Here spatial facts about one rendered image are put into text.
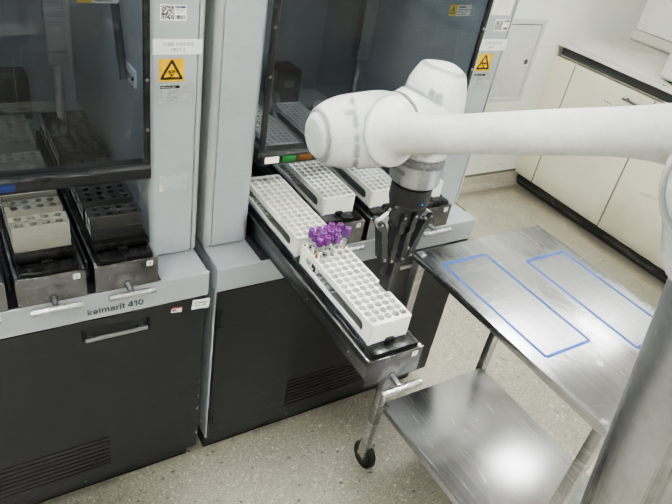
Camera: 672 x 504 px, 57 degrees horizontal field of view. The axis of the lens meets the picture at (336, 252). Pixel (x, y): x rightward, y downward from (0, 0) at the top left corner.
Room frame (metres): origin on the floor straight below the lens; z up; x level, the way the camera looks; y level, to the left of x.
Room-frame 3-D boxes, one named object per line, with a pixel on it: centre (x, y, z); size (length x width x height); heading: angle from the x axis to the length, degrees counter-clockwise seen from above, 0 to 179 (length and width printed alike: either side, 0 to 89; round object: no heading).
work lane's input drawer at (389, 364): (1.19, 0.03, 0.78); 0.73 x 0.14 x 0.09; 37
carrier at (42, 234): (1.03, 0.61, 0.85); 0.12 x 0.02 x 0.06; 128
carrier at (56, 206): (1.09, 0.65, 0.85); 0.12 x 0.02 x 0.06; 127
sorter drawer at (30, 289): (1.22, 0.75, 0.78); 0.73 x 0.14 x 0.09; 37
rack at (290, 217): (1.33, 0.14, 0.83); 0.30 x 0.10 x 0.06; 37
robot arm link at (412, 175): (1.00, -0.11, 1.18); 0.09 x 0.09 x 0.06
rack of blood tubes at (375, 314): (1.08, -0.05, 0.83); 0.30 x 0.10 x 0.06; 37
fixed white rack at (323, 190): (1.54, 0.10, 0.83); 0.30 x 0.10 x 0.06; 37
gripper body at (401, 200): (1.00, -0.11, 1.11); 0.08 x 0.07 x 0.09; 127
